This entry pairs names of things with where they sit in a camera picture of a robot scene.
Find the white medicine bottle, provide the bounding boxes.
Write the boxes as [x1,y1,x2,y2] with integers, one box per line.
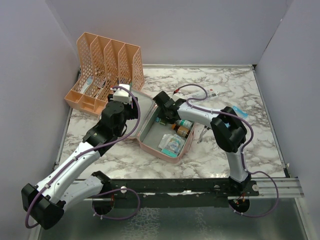
[176,119,194,129]

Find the white tube in organizer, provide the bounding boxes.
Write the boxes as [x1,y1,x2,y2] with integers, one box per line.
[80,76,93,94]

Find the blue item plastic bag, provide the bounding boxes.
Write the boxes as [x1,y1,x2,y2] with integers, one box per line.
[161,148,179,158]

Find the long white packaged strip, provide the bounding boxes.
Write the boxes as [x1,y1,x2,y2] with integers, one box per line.
[185,89,219,100]

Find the brown bottle orange cap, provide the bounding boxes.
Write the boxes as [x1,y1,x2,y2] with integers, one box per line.
[171,124,191,138]

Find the orange mesh file organizer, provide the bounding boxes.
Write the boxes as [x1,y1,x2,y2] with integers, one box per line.
[64,32,145,117]

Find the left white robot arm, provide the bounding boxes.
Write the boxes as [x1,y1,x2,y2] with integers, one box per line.
[21,89,141,230]

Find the blue packet plastic bag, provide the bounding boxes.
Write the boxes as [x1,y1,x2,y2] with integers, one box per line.
[223,105,249,126]

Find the alcohol wipes plastic bag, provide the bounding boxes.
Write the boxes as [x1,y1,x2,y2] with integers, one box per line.
[158,134,186,154]

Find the metal scissors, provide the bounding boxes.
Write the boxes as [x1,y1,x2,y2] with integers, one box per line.
[197,126,210,144]

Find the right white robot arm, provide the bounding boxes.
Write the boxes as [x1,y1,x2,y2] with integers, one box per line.
[153,91,250,196]

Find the pink medicine kit case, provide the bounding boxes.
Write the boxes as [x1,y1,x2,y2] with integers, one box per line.
[99,88,196,165]

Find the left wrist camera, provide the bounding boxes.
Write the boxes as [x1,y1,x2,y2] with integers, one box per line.
[111,84,132,104]

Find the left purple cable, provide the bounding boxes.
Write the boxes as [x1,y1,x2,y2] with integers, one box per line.
[24,86,142,230]

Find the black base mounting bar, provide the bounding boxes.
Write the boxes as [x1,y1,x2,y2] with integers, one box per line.
[92,171,259,209]

